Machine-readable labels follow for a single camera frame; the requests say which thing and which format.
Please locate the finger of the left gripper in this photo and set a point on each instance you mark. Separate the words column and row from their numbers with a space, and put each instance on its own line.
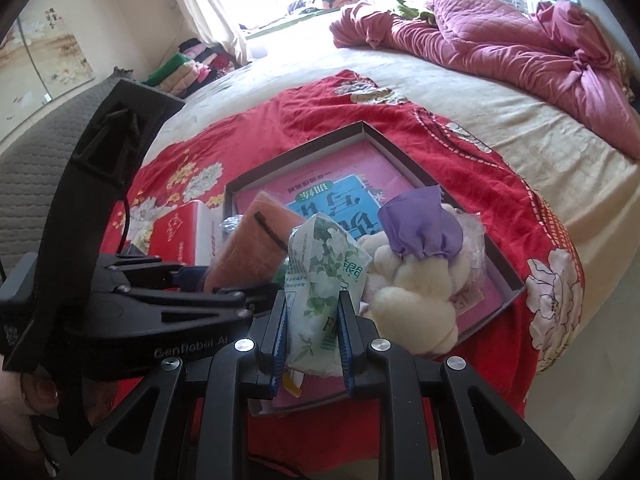
column 189, row 282

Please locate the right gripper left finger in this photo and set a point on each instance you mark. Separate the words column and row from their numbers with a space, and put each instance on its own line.
column 273, row 339

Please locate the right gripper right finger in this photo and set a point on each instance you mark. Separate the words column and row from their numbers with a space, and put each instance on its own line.
column 354, row 335

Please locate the yellow white snack packet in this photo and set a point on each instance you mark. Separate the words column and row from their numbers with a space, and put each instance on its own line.
column 292, row 381

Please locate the green white tissue packet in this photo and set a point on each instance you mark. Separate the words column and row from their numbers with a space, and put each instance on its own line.
column 323, row 261

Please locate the bear plush purple hat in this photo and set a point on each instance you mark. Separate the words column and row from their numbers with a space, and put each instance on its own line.
column 408, row 286

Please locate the clear plastic bagged plush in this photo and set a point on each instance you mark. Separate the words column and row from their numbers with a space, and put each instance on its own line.
column 467, row 269

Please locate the person's left hand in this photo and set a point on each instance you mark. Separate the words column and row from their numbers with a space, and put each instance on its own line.
column 24, row 396

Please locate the red tissue pack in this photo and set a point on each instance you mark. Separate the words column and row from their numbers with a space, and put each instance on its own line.
column 189, row 234

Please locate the grey quilted headboard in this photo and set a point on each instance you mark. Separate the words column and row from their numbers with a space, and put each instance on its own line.
column 32, row 166

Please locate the folded clothes stack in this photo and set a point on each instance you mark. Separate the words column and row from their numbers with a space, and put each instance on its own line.
column 192, row 67

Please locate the white window curtain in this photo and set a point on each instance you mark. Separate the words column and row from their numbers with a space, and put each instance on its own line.
column 212, row 22

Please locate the pink quilted comforter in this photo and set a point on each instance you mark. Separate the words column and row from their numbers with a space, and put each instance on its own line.
column 557, row 54

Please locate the wall painting panels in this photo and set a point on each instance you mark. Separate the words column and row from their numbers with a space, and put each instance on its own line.
column 41, row 60

